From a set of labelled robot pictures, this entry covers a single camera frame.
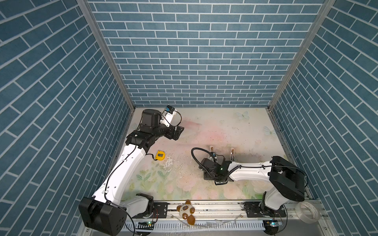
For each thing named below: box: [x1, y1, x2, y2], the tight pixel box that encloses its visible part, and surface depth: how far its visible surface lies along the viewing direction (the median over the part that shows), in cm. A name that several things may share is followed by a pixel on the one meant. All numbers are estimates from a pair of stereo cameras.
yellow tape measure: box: [155, 149, 166, 161], surface depth 93 cm
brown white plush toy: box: [176, 199, 196, 226], surface depth 72 cm
